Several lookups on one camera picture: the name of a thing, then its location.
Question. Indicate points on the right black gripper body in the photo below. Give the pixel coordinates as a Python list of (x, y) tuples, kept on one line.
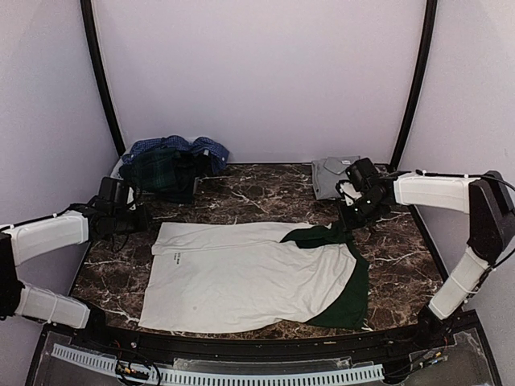
[(365, 213)]

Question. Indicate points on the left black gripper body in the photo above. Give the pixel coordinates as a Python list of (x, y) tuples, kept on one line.
[(124, 224)]

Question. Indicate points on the white and green raglan shirt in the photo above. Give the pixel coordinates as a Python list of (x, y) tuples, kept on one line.
[(225, 279)]

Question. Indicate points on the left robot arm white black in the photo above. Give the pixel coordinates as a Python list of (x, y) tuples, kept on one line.
[(81, 223)]

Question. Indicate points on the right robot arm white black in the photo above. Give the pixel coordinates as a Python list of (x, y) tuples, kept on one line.
[(484, 198)]

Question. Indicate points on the white perforated laundry basket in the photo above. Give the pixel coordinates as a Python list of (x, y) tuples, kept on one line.
[(116, 175)]

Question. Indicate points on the folded grey polo shirt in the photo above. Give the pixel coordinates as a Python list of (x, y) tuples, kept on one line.
[(327, 172)]

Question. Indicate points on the dark green plaid garment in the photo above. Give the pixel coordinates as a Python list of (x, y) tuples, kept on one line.
[(153, 171)]

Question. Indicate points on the black garment in basket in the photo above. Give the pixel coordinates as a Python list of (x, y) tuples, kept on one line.
[(182, 174)]

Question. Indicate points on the blue checkered shirt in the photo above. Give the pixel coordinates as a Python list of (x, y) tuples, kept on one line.
[(218, 154)]

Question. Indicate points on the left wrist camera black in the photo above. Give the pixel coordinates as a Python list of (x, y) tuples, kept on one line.
[(113, 191)]

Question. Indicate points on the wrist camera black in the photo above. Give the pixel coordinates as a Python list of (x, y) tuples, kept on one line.
[(113, 191), (362, 171)]

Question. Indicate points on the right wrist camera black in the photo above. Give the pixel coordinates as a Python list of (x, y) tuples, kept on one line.
[(362, 171)]

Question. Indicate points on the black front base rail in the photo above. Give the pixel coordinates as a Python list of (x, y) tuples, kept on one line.
[(388, 345)]

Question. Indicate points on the white slotted cable duct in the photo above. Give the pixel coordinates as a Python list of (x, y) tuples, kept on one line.
[(203, 372)]

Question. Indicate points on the right black frame post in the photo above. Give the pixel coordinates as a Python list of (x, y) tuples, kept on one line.
[(428, 25)]

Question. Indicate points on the black frame post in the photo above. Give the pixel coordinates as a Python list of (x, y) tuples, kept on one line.
[(428, 25), (90, 29)]

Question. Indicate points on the left black frame post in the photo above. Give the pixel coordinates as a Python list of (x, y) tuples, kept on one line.
[(90, 29)]

